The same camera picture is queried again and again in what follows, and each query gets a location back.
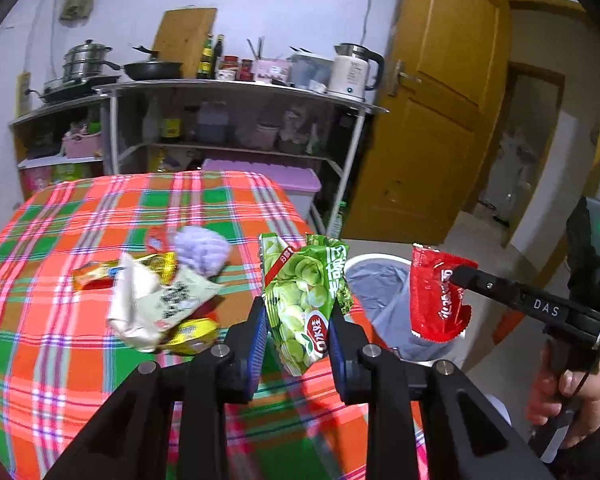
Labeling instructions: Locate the pink utensil holder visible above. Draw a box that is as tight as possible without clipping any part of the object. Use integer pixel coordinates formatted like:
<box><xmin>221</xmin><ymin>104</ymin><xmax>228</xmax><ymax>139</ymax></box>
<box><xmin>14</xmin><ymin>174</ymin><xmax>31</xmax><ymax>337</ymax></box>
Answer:
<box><xmin>252</xmin><ymin>58</ymin><xmax>291</xmax><ymax>84</ymax></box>

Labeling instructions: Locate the pink plastic basket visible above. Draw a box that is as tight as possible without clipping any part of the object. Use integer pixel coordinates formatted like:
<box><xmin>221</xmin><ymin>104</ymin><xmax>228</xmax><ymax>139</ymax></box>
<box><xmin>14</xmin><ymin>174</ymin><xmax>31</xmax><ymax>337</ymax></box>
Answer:
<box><xmin>62</xmin><ymin>132</ymin><xmax>102</xmax><ymax>159</ymax></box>

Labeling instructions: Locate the wooden cutting board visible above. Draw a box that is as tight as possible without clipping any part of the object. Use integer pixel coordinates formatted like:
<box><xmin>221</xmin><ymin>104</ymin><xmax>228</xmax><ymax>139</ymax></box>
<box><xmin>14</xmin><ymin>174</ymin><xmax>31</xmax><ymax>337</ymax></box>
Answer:
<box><xmin>154</xmin><ymin>8</ymin><xmax>218</xmax><ymax>79</ymax></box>

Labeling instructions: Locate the clear plastic container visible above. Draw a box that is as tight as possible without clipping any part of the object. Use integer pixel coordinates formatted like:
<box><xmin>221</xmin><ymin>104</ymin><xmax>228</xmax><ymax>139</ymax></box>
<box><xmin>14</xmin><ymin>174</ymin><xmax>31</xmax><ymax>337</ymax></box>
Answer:
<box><xmin>288</xmin><ymin>52</ymin><xmax>334</xmax><ymax>90</ymax></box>

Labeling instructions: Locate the yellow small packet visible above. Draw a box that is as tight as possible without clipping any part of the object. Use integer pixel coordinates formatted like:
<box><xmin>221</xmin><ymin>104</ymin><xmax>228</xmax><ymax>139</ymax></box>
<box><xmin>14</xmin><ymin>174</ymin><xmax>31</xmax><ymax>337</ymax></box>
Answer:
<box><xmin>160</xmin><ymin>318</ymin><xmax>220</xmax><ymax>356</ymax></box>

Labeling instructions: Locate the purple crumpled tissue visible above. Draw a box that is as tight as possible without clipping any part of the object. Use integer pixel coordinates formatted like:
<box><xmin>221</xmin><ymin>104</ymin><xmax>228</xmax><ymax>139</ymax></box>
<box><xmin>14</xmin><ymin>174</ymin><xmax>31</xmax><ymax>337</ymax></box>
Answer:
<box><xmin>171</xmin><ymin>226</ymin><xmax>230</xmax><ymax>278</ymax></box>

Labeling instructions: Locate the green bean snack bag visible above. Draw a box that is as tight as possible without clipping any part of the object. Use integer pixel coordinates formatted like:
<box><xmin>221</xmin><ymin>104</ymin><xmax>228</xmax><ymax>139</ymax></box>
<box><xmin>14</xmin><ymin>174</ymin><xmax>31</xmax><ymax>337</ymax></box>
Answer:
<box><xmin>259</xmin><ymin>233</ymin><xmax>353</xmax><ymax>377</ymax></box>

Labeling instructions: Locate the red lid jar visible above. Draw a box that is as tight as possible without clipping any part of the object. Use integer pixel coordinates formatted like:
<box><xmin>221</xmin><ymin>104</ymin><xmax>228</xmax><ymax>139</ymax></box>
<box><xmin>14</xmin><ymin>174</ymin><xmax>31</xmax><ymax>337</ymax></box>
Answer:
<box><xmin>215</xmin><ymin>55</ymin><xmax>239</xmax><ymax>81</ymax></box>

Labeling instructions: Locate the cream crumpled bag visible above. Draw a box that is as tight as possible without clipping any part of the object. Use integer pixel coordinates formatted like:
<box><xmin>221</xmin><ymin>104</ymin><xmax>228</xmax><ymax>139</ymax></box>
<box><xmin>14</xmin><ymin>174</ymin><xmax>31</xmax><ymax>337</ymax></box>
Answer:
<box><xmin>107</xmin><ymin>274</ymin><xmax>162</xmax><ymax>353</ymax></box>

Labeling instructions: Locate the dark sauce bottle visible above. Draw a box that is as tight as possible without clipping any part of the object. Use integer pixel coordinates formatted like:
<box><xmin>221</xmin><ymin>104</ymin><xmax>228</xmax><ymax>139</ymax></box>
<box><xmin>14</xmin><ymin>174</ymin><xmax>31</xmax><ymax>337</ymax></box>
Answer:
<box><xmin>211</xmin><ymin>34</ymin><xmax>224</xmax><ymax>79</ymax></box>

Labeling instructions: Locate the purple storage box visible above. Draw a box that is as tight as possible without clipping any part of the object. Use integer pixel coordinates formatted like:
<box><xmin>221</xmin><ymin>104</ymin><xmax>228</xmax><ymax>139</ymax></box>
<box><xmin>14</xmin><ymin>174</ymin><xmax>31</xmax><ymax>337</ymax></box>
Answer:
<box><xmin>201</xmin><ymin>158</ymin><xmax>322</xmax><ymax>220</ymax></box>

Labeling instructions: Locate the metal kitchen shelf rack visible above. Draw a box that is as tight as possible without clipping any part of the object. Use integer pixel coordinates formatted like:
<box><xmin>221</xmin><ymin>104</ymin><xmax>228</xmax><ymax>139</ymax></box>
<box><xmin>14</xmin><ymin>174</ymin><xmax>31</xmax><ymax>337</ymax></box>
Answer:
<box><xmin>96</xmin><ymin>79</ymin><xmax>386</xmax><ymax>234</ymax></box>

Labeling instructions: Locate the plaid tablecloth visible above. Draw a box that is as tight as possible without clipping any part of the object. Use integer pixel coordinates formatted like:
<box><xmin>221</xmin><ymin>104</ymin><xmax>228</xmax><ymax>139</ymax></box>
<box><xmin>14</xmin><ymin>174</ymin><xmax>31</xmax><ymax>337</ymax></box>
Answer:
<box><xmin>0</xmin><ymin>171</ymin><xmax>367</xmax><ymax>479</ymax></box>

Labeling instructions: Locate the green oil bottle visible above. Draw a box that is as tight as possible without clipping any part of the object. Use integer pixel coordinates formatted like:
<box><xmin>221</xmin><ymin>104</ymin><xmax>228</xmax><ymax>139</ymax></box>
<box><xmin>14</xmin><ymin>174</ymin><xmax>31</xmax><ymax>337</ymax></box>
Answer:
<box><xmin>196</xmin><ymin>34</ymin><xmax>213</xmax><ymax>79</ymax></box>

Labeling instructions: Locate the yellow wooden door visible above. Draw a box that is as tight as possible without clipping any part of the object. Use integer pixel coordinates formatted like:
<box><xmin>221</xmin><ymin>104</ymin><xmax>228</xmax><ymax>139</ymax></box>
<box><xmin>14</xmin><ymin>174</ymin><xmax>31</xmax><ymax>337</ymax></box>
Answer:
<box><xmin>342</xmin><ymin>0</ymin><xmax>512</xmax><ymax>245</ymax></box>

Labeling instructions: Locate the person's right hand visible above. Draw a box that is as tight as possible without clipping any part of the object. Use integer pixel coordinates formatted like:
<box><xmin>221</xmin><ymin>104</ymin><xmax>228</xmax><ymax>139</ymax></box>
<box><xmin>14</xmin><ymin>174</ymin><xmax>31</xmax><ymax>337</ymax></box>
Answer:
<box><xmin>526</xmin><ymin>341</ymin><xmax>600</xmax><ymax>451</ymax></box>

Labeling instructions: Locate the white electric kettle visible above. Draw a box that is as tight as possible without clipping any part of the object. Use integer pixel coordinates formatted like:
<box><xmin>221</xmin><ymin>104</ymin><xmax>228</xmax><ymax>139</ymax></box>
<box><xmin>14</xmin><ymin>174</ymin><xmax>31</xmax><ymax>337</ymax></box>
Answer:
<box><xmin>327</xmin><ymin>42</ymin><xmax>385</xmax><ymax>102</ymax></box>

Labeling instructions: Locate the steel steamer pot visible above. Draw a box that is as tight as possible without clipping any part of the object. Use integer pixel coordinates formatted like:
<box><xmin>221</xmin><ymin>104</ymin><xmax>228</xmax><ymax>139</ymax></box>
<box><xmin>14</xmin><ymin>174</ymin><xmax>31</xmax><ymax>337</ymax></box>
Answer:
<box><xmin>62</xmin><ymin>39</ymin><xmax>121</xmax><ymax>82</ymax></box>

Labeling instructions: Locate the black induction cooker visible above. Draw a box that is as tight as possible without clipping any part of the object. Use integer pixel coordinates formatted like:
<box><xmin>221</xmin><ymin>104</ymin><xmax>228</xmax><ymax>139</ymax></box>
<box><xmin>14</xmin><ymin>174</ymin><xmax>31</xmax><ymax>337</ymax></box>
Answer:
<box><xmin>24</xmin><ymin>75</ymin><xmax>120</xmax><ymax>104</ymax></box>

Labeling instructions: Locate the orange gold candy wrapper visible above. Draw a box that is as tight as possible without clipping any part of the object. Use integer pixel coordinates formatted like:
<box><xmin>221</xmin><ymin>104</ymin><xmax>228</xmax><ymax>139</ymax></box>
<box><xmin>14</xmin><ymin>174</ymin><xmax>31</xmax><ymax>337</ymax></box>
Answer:
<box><xmin>72</xmin><ymin>252</ymin><xmax>178</xmax><ymax>292</ymax></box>

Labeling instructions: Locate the wooden side cabinet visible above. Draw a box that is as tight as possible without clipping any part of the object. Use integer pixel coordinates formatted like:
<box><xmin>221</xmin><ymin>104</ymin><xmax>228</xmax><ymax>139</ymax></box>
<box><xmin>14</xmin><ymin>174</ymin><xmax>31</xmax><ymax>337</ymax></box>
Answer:
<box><xmin>9</xmin><ymin>96</ymin><xmax>111</xmax><ymax>198</ymax></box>

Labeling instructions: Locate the white trash bin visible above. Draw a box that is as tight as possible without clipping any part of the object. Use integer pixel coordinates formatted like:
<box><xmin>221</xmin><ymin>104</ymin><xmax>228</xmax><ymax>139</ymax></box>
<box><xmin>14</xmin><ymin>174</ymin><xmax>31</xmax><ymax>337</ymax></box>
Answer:
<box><xmin>344</xmin><ymin>254</ymin><xmax>465</xmax><ymax>365</ymax></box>

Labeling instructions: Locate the black frying pan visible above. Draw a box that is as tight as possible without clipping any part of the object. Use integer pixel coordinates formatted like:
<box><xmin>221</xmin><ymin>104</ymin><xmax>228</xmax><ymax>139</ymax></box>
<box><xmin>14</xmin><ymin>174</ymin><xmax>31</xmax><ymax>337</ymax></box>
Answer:
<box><xmin>123</xmin><ymin>46</ymin><xmax>182</xmax><ymax>81</ymax></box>

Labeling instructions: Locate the red snack wrapper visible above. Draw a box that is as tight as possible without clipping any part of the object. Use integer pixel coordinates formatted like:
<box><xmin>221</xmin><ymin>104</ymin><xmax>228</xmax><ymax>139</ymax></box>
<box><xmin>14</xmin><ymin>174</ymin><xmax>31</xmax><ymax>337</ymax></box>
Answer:
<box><xmin>410</xmin><ymin>244</ymin><xmax>478</xmax><ymax>344</ymax></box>

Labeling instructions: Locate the white printed snack bag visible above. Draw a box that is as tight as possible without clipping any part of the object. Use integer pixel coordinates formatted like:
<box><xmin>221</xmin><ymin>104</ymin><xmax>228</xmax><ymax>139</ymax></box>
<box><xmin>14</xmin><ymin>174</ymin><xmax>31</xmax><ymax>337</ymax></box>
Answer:
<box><xmin>136</xmin><ymin>268</ymin><xmax>223</xmax><ymax>333</ymax></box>

